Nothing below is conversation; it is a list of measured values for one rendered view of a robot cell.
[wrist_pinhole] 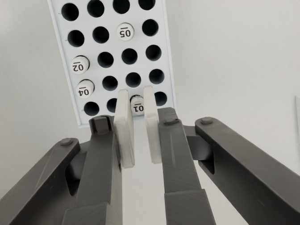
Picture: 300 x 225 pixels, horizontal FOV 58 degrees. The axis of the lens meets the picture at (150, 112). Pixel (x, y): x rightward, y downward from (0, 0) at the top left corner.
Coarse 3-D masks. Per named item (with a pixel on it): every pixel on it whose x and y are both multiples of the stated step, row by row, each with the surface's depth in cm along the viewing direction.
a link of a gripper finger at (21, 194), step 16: (64, 144) 13; (48, 160) 12; (64, 160) 12; (32, 176) 11; (48, 176) 11; (64, 176) 12; (16, 192) 10; (32, 192) 10; (48, 192) 11; (64, 192) 12; (0, 208) 9; (16, 208) 9; (32, 208) 10; (48, 208) 11; (64, 208) 12; (0, 224) 8; (16, 224) 9; (32, 224) 9; (48, 224) 10
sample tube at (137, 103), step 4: (132, 96) 23; (136, 96) 22; (140, 96) 22; (132, 100) 22; (136, 100) 21; (140, 100) 21; (132, 104) 21; (136, 104) 21; (140, 104) 21; (132, 108) 21; (136, 108) 21; (140, 108) 21; (136, 112) 21; (140, 112) 21
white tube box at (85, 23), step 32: (64, 0) 20; (96, 0) 21; (128, 0) 23; (160, 0) 20; (64, 32) 20; (96, 32) 23; (160, 32) 21; (64, 64) 21; (96, 64) 21; (128, 64) 21; (160, 64) 21; (96, 96) 22; (160, 96) 25
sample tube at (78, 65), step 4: (80, 56) 21; (84, 56) 21; (72, 60) 20; (76, 60) 20; (80, 60) 20; (84, 60) 20; (88, 60) 21; (72, 64) 20; (76, 64) 20; (80, 64) 20; (84, 64) 20; (88, 64) 21; (72, 68) 20; (76, 68) 20; (80, 68) 20; (84, 68) 20; (76, 72) 20; (80, 72) 20
